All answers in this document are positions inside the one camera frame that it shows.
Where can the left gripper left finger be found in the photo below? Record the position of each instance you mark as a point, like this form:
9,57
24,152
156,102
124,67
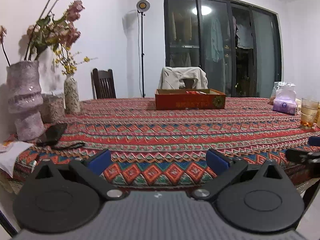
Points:
89,171

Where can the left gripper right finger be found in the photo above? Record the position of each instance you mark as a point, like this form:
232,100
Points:
228,171

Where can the red snack packet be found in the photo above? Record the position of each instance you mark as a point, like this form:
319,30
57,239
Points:
196,92

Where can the glass of tea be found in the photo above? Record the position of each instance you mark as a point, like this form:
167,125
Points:
309,109

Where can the purple tissue pack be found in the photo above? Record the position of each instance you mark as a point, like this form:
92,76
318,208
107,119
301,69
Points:
285,101

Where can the patterned red tablecloth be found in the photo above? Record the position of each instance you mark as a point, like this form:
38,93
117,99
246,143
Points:
167,149

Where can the clear plastic bag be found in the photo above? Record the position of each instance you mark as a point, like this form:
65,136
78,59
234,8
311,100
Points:
277,86

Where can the small floral vase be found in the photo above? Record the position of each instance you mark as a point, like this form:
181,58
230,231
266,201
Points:
71,94

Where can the glass jar with lid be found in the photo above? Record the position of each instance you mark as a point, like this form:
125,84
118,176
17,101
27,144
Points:
53,108

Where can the orange cardboard box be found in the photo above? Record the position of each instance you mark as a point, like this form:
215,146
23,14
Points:
178,99

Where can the dark wooden chair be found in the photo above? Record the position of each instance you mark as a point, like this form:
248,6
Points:
104,84

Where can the chair with beige jacket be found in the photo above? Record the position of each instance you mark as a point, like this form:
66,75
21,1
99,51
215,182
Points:
189,83

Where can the large purple ceramic vase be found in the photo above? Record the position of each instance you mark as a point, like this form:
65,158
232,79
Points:
25,99

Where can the beige jacket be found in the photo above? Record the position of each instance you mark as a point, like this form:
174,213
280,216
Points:
172,78

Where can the yellow flower twigs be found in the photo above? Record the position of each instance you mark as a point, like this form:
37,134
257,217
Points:
65,59

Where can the black framed glass door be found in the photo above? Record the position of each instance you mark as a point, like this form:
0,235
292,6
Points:
236,44

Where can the dried pink roses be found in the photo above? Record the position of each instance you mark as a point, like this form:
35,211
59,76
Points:
49,32

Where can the floor lamp on stand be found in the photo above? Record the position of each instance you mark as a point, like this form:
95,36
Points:
142,7

